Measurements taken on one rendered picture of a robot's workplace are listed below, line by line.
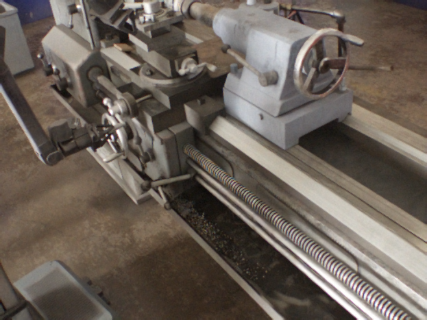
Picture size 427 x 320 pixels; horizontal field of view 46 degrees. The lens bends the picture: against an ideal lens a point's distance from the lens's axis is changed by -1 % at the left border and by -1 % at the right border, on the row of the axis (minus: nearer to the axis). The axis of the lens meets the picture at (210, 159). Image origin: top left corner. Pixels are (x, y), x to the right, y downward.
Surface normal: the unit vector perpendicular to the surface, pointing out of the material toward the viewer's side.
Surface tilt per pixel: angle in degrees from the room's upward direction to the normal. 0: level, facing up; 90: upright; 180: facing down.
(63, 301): 0
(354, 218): 36
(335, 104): 90
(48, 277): 0
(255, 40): 82
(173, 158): 90
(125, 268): 0
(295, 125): 90
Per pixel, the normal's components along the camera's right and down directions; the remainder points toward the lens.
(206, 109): -0.11, -0.80
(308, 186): -0.57, -0.42
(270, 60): -0.82, 0.19
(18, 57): 0.64, 0.40
